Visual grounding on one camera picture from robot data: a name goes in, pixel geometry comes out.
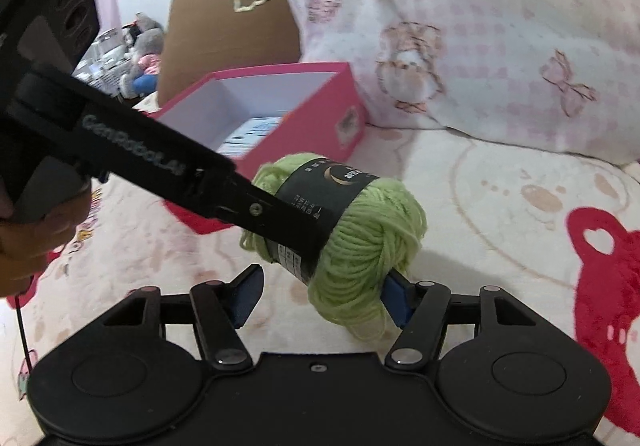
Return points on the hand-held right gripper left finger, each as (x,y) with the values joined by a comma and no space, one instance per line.
(247,295)

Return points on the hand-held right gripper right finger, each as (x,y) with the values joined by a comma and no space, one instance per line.
(396,303)

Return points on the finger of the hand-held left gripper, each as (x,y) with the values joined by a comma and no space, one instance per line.
(285,231)

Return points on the pink cardboard box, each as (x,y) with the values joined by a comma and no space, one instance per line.
(310,125)

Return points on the table with patterned cloth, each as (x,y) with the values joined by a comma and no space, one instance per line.
(102,73)

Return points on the pink checked pillow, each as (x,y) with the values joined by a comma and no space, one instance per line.
(475,25)

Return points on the green yarn ball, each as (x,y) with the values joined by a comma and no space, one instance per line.
(365,236)

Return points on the black plush toy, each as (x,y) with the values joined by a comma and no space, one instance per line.
(131,34)

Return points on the person's left hand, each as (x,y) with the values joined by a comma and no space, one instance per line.
(30,246)

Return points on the grey plush toy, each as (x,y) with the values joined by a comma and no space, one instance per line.
(147,43)

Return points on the white and blue packet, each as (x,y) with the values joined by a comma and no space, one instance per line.
(250,135)

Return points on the brown cushion with cloud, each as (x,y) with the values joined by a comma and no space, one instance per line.
(225,40)

